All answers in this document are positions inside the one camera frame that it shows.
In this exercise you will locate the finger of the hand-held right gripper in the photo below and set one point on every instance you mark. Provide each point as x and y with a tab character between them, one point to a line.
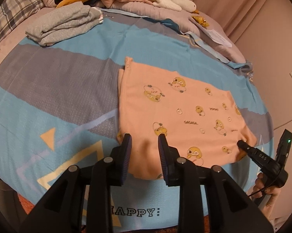
254	154

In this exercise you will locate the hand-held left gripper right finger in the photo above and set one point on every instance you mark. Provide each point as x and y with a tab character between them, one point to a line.
163	155

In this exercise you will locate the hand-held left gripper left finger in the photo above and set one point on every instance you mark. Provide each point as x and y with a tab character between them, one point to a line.
127	155

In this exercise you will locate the pink cartoon print garment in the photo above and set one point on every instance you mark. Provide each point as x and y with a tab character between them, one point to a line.
184	102

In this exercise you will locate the person's right hand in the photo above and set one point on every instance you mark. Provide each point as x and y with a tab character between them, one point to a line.
272	201

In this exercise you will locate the blue and grey blanket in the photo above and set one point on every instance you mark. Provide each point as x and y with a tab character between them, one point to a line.
63	77

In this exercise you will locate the orange textured mat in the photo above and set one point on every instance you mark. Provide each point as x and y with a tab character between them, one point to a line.
27	203

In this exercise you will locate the white care label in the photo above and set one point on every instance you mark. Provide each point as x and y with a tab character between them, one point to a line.
220	37

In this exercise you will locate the yellow crinkled object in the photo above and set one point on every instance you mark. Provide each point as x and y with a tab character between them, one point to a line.
199	20

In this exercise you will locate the white ribbed cloth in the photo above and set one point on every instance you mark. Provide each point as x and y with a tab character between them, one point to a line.
100	15

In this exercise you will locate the pink duvet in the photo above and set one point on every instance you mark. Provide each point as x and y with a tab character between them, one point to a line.
160	12

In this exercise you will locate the folded grey sweatshirt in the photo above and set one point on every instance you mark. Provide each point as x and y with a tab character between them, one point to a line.
61	21

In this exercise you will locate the pink curtain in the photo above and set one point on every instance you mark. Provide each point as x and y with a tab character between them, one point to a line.
233	4

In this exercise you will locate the pink bed sheet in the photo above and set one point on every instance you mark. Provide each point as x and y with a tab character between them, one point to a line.
19	36

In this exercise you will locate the plaid pillow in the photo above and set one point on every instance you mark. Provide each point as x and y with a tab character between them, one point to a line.
15	7

